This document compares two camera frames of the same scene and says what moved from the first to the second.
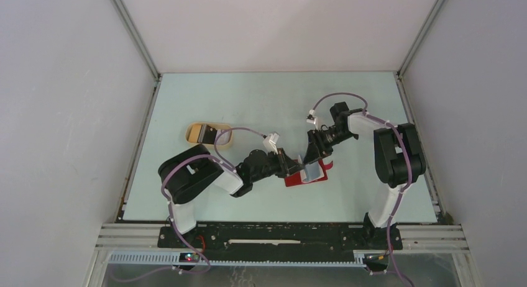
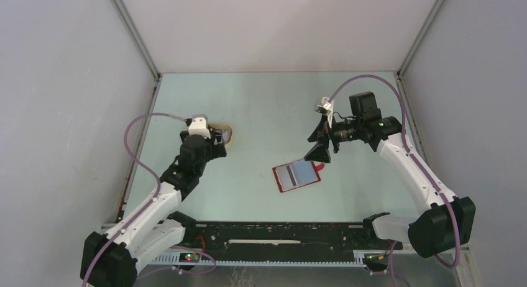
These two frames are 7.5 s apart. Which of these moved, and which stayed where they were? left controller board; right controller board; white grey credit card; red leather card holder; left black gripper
Moved: red leather card holder; left black gripper
Stayed: white grey credit card; right controller board; left controller board
